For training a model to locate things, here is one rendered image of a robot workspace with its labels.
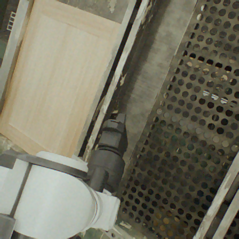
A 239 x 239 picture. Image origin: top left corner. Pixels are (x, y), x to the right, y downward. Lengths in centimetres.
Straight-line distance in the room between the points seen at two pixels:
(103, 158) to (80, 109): 38
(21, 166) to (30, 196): 4
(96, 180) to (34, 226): 26
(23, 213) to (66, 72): 73
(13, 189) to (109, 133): 35
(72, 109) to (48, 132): 14
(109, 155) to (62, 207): 30
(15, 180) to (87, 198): 10
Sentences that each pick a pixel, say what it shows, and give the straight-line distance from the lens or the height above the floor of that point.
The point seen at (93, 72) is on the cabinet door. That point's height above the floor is 121.
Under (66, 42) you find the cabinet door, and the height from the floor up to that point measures 125.
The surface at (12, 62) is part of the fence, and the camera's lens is 125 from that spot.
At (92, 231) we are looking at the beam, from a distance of 103.
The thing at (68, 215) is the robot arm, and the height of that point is 141.
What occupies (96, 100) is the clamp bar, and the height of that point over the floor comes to 119.
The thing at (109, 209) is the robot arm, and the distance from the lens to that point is 60.
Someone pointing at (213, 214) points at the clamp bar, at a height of 109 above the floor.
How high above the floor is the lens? 177
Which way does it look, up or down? 43 degrees down
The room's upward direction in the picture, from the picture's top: straight up
